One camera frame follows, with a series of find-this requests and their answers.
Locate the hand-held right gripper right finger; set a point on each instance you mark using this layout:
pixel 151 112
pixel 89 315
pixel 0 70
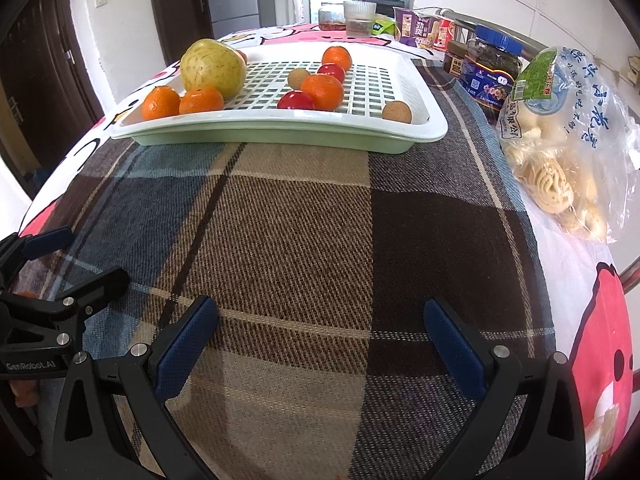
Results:
pixel 455 350

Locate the person's left hand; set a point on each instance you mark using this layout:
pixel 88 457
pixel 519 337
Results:
pixel 24 394

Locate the blue lid dark jar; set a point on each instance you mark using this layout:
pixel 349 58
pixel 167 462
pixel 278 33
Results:
pixel 490 75

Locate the small clear plastic packet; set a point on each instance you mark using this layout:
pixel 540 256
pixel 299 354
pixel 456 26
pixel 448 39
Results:
pixel 602 437

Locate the brown longan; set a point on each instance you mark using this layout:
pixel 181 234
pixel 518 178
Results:
pixel 396 111
pixel 298 78

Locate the red cherry tomato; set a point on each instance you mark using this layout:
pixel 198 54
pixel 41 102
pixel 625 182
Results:
pixel 242 56
pixel 331 71
pixel 297 101

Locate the dark brown wooden door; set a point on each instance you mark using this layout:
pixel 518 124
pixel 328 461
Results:
pixel 175 10
pixel 40 85

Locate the green snack packet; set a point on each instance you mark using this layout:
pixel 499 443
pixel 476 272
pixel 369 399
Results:
pixel 383 26

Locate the brown lidded jar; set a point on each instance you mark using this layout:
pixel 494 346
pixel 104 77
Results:
pixel 455 60

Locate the metal bed rail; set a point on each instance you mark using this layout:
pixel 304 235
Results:
pixel 530 37

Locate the large orange mandarin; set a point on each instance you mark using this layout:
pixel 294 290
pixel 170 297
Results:
pixel 322 91

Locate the clear bag of buns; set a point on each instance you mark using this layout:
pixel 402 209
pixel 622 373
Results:
pixel 565 160

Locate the white perforated plastic tray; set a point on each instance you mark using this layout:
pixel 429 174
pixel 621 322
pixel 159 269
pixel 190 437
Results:
pixel 250 127

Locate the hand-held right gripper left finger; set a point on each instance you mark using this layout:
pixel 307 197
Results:
pixel 185 350

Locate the brown plaid blanket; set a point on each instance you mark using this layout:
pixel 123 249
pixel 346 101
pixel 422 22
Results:
pixel 300 235

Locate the ribbed clear glass cup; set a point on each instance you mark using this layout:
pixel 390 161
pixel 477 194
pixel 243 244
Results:
pixel 360 20

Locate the purple instant noodle cup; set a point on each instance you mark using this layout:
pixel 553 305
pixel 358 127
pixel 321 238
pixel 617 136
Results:
pixel 415 27

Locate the red instant noodle cup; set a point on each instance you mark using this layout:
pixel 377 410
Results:
pixel 445 35

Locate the glass jar with red contents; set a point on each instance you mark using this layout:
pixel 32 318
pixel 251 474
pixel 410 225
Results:
pixel 332 17

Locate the yellow-green pear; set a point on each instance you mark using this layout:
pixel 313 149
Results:
pixel 212 67

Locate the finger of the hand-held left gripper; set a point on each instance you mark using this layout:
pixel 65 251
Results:
pixel 47 242
pixel 90 292

